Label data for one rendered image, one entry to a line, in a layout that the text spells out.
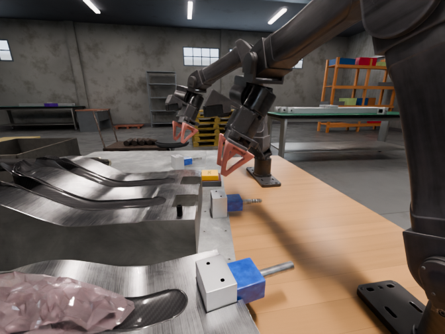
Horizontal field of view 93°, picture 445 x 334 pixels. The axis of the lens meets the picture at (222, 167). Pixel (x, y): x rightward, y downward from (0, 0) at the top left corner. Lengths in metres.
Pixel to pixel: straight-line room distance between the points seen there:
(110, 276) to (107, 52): 10.18
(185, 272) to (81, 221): 0.20
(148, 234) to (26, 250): 0.20
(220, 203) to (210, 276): 0.26
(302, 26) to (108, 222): 0.43
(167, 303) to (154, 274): 0.05
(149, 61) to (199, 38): 2.27
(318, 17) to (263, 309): 0.41
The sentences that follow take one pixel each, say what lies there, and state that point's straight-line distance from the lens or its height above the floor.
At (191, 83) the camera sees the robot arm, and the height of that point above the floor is 1.14.
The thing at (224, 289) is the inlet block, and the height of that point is 0.88.
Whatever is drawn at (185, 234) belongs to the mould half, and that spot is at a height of 0.86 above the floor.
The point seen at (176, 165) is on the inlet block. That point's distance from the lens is 0.88.
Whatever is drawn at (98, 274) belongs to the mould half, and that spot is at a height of 0.88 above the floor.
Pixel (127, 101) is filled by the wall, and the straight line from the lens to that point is 10.09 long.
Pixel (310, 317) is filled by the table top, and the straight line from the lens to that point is 0.37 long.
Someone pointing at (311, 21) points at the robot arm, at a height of 1.18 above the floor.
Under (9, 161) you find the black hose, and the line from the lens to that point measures 0.92.
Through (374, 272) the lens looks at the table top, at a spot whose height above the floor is 0.80.
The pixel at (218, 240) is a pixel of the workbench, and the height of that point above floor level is 0.80.
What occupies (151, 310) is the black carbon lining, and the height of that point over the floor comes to 0.85.
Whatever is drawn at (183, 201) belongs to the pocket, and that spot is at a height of 0.87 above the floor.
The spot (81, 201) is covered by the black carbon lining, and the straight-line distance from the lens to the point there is 0.50.
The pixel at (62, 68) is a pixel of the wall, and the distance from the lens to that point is 10.90.
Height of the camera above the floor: 1.07
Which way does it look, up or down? 18 degrees down
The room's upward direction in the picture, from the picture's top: straight up
